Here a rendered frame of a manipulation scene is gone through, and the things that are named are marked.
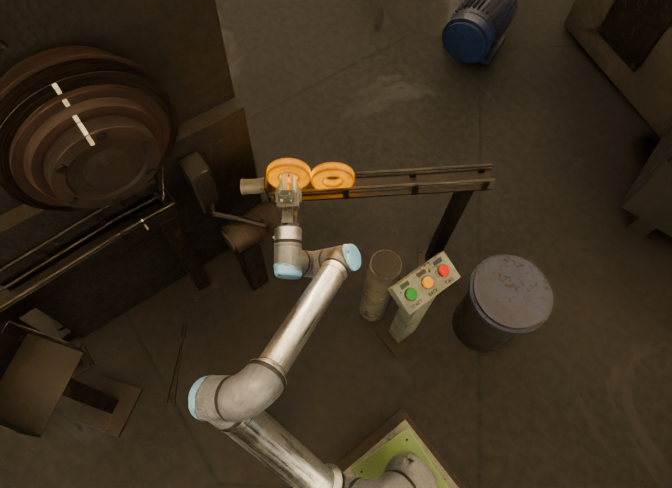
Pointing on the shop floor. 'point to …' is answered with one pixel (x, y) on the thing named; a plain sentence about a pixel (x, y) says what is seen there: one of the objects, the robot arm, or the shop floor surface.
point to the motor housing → (236, 239)
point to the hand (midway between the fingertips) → (288, 171)
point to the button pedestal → (407, 331)
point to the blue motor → (480, 23)
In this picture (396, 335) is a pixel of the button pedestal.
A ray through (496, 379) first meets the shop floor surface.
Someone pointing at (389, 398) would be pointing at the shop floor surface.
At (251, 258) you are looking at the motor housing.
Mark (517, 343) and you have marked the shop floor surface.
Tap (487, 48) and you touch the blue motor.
